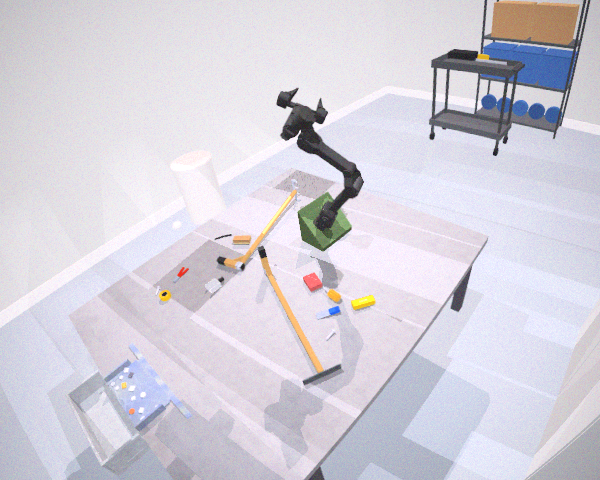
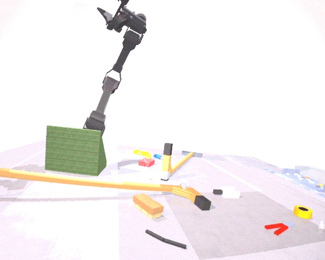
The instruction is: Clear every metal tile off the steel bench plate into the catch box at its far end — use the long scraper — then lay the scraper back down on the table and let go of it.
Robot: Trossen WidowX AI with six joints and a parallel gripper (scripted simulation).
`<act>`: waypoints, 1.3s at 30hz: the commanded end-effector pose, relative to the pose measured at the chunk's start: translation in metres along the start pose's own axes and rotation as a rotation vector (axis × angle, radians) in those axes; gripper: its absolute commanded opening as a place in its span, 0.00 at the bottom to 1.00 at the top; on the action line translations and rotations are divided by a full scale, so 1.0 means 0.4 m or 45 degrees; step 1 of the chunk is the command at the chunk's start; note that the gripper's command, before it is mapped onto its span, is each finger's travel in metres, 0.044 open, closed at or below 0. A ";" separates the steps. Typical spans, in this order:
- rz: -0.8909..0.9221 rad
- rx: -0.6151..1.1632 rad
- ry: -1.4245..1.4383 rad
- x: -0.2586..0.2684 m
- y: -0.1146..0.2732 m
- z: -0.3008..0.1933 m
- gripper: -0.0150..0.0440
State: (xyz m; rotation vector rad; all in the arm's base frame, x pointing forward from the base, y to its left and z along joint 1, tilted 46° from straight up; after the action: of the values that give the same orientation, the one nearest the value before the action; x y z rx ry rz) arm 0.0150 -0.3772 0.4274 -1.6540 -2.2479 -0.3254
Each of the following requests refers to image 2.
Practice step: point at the long yellow pole with dark tip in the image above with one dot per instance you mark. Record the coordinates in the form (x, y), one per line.
(183, 190)

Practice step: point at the red-handled pliers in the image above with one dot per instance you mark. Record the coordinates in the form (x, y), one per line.
(282, 226)

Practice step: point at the grey bent rod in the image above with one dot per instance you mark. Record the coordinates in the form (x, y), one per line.
(165, 239)

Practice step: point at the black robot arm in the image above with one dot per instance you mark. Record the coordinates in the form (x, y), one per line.
(96, 120)

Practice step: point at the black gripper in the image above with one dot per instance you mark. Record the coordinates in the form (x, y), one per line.
(108, 16)

